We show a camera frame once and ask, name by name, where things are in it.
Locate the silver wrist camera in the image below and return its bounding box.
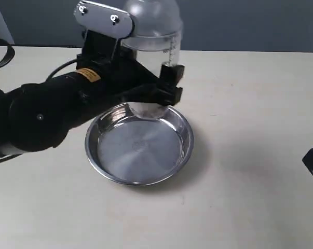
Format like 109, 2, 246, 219
74, 1, 134, 39

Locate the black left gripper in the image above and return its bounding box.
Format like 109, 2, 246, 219
76, 30, 185, 106

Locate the round stainless steel pan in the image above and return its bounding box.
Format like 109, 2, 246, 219
85, 103, 194, 186

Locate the clear plastic shaker bottle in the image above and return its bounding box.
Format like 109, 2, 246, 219
121, 0, 183, 120

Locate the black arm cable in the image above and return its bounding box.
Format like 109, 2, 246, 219
0, 38, 79, 167

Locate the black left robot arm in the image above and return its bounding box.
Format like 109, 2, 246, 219
0, 31, 184, 158

